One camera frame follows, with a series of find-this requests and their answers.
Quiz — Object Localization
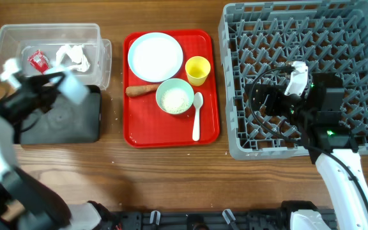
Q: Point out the red snack wrapper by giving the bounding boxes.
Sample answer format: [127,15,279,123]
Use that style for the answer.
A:
[27,50,50,73]

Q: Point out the white tissue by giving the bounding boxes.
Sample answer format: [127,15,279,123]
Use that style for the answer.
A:
[55,45,91,72]

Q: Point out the yellow plastic cup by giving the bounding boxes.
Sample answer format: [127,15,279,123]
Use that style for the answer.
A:
[185,56,211,86]

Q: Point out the white rice grains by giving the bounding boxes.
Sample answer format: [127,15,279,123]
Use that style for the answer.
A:
[161,88,190,114]

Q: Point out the green bowl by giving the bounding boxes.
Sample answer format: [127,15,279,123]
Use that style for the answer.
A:
[156,78,194,115]

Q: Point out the orange carrot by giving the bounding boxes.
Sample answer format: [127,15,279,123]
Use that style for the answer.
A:
[125,84,160,98]

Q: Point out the large light blue plate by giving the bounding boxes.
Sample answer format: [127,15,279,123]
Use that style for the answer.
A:
[127,32,184,82]

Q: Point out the small light blue bowl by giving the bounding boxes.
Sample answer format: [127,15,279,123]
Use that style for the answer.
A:
[44,65,89,105]

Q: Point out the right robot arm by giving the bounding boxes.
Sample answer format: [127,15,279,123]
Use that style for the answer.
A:
[246,73,368,229]

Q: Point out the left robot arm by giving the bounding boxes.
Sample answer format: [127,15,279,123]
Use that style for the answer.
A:
[0,72,102,229]

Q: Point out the grey dishwasher rack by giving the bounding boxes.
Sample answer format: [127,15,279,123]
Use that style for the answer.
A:
[218,1,368,160]

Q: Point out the black plastic tray bin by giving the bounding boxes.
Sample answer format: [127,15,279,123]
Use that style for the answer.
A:
[14,85,102,144]

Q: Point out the clear plastic bin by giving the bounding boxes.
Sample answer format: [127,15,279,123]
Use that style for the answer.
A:
[0,23,112,90]

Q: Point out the white plastic spoon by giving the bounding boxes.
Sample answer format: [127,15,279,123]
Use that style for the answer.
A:
[192,92,204,141]

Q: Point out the red serving tray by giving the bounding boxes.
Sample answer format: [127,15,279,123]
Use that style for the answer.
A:
[123,29,220,148]

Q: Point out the right black cable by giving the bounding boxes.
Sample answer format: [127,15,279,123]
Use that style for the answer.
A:
[247,65,368,230]

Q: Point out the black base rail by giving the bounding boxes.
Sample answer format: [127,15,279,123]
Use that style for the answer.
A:
[113,209,288,230]

